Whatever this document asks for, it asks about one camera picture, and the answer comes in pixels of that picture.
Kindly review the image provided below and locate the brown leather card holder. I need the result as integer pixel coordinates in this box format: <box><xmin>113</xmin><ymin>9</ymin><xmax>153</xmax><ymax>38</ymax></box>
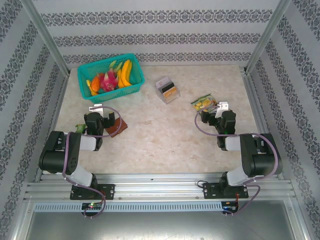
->
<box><xmin>104</xmin><ymin>117</ymin><xmax>129</xmax><ymax>139</ymax></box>

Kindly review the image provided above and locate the clear acrylic card stand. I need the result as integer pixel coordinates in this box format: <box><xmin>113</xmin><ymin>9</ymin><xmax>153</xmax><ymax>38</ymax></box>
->
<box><xmin>155</xmin><ymin>76</ymin><xmax>181</xmax><ymax>105</ymax></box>

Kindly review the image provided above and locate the orange card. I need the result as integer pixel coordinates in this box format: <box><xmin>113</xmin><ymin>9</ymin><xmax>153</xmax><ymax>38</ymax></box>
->
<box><xmin>163</xmin><ymin>88</ymin><xmax>180</xmax><ymax>99</ymax></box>

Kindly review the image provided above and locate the green yellow candy packet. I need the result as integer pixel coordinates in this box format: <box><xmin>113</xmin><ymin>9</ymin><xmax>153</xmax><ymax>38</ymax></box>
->
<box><xmin>191</xmin><ymin>93</ymin><xmax>221</xmax><ymax>112</ymax></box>

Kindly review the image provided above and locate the teal plastic basket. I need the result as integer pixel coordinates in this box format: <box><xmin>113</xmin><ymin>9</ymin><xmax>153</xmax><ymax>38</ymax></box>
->
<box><xmin>76</xmin><ymin>53</ymin><xmax>146</xmax><ymax>105</ymax></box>

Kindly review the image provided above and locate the small yellow banana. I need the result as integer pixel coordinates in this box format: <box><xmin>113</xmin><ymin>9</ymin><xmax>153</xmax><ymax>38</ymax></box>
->
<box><xmin>86</xmin><ymin>79</ymin><xmax>100</xmax><ymax>97</ymax></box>

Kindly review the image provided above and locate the pink dragon fruit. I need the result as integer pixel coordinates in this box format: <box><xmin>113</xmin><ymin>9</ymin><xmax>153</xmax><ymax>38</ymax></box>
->
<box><xmin>99</xmin><ymin>70</ymin><xmax>119</xmax><ymax>93</ymax></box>

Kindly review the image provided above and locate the orange mango fruit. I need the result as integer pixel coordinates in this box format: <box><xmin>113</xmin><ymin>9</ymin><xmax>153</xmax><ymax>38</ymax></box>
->
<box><xmin>90</xmin><ymin>76</ymin><xmax>101</xmax><ymax>93</ymax></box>

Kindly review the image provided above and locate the yellow banana bunch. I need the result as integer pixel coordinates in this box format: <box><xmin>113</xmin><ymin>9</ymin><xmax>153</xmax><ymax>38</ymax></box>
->
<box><xmin>116</xmin><ymin>59</ymin><xmax>133</xmax><ymax>89</ymax></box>

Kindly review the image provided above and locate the galvanised metal sheet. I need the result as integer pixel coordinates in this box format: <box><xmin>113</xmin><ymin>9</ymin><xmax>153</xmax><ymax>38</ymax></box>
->
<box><xmin>24</xmin><ymin>199</ymin><xmax>307</xmax><ymax>240</ymax></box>

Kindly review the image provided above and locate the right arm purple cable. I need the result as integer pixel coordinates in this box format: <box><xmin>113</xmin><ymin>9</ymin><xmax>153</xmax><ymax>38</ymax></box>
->
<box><xmin>194</xmin><ymin>105</ymin><xmax>280</xmax><ymax>216</ymax></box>

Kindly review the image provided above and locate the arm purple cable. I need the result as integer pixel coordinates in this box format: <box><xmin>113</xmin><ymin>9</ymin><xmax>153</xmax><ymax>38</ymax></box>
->
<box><xmin>61</xmin><ymin>106</ymin><xmax>124</xmax><ymax>220</ymax></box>
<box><xmin>194</xmin><ymin>105</ymin><xmax>280</xmax><ymax>216</ymax></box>

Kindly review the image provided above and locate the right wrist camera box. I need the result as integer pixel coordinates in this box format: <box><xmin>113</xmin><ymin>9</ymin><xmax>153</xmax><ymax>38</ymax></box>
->
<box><xmin>214</xmin><ymin>101</ymin><xmax>230</xmax><ymax>118</ymax></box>

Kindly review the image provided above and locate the aluminium frame side rail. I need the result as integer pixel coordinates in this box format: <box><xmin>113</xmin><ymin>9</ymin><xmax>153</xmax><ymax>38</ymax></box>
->
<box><xmin>34</xmin><ymin>74</ymin><xmax>71</xmax><ymax>183</ymax></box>
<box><xmin>239</xmin><ymin>67</ymin><xmax>285</xmax><ymax>180</ymax></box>

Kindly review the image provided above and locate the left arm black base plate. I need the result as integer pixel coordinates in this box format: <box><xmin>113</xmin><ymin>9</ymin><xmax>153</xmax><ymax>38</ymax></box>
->
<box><xmin>69</xmin><ymin>183</ymin><xmax>116</xmax><ymax>201</ymax></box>

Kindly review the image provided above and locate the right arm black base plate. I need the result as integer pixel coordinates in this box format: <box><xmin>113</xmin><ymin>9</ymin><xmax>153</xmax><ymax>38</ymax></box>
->
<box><xmin>202</xmin><ymin>181</ymin><xmax>250</xmax><ymax>200</ymax></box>

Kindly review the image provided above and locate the aluminium frame cross rail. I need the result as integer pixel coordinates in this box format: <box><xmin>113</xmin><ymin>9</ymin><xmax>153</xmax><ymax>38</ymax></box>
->
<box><xmin>23</xmin><ymin>172</ymin><xmax>298</xmax><ymax>202</ymax></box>

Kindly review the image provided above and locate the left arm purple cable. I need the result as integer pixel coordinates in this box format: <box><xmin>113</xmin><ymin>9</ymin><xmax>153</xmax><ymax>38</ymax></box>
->
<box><xmin>61</xmin><ymin>106</ymin><xmax>124</xmax><ymax>220</ymax></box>

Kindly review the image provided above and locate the grey slotted cable duct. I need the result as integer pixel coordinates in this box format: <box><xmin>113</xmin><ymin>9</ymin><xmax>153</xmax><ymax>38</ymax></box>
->
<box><xmin>33</xmin><ymin>201</ymin><xmax>223</xmax><ymax>213</ymax></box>

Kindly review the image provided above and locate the aluminium frame post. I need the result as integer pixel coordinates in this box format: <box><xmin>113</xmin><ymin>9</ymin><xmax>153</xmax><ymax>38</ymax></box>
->
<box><xmin>243</xmin><ymin>0</ymin><xmax>293</xmax><ymax>75</ymax></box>
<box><xmin>18</xmin><ymin>0</ymin><xmax>71</xmax><ymax>76</ymax></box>

